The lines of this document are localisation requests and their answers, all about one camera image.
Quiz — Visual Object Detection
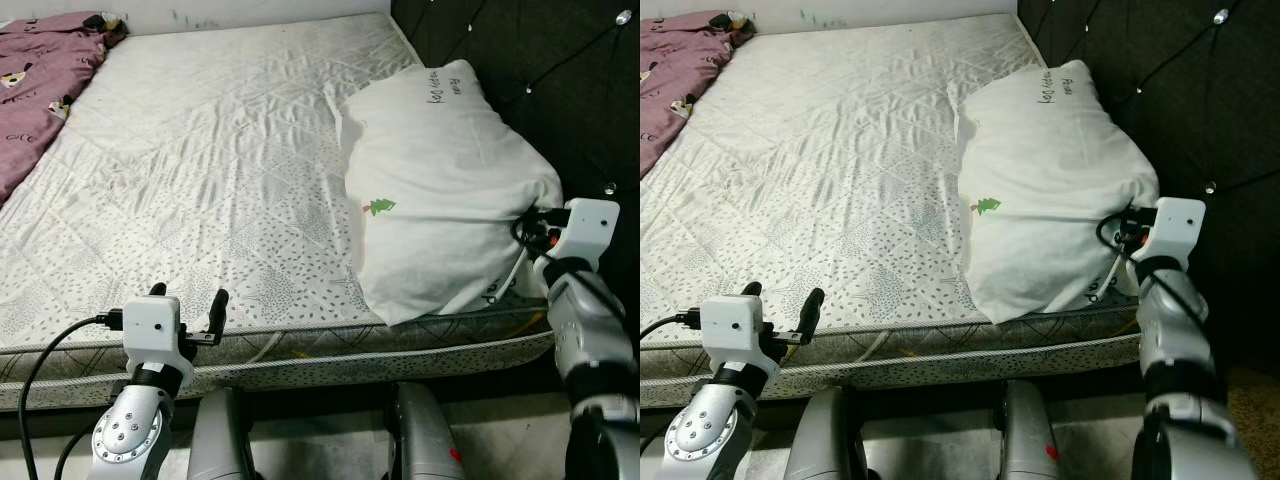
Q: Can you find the white pillow with tree print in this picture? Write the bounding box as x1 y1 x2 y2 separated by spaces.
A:
340 62 564 326
958 60 1161 324

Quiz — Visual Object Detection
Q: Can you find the pink cartoon mouse blanket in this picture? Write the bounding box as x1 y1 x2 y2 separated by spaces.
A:
0 12 129 206
640 10 758 179

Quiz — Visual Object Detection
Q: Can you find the silver left robot leg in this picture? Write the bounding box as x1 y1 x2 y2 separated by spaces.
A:
783 387 871 480
188 388 256 480

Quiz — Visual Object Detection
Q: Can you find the silver robot leg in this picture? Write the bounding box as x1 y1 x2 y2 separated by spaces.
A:
388 383 466 480
188 388 256 480
783 387 871 480
995 380 1061 480

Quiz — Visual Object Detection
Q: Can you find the quilted beige bed mattress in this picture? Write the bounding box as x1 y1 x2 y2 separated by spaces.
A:
640 12 1151 406
0 12 561 411

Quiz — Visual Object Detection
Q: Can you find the dark tufted headboard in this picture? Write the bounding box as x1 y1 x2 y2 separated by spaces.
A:
390 0 641 331
1015 0 1280 371

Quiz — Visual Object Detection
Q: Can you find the silver right robot leg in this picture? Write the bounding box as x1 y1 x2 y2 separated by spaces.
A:
995 380 1061 480
388 383 466 480

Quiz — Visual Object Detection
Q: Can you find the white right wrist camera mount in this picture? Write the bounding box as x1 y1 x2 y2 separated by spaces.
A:
1140 198 1206 266
555 198 621 271

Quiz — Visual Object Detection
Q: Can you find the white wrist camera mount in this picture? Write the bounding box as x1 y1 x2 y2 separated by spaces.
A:
700 296 766 363
1140 198 1206 266
122 296 183 366
555 198 621 271

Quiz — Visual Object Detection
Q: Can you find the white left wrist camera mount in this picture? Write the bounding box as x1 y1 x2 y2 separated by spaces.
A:
122 296 183 366
700 296 766 363

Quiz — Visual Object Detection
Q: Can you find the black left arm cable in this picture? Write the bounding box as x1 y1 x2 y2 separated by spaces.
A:
640 312 704 341
18 312 126 480

